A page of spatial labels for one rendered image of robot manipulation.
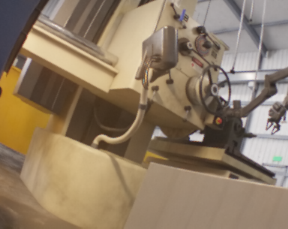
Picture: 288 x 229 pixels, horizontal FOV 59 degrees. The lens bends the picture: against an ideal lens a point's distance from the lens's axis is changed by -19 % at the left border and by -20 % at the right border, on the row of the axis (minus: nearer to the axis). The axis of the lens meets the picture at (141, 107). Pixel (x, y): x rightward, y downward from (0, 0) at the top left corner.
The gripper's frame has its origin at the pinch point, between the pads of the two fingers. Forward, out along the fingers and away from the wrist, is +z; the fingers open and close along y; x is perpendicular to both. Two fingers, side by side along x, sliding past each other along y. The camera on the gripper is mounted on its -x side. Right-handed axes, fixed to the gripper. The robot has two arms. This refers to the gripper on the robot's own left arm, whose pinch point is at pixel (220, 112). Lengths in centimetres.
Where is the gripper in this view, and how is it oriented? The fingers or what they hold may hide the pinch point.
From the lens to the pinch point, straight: 225.0
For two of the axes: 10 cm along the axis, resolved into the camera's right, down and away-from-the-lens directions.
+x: -8.0, 2.5, -5.4
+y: -2.0, -9.7, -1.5
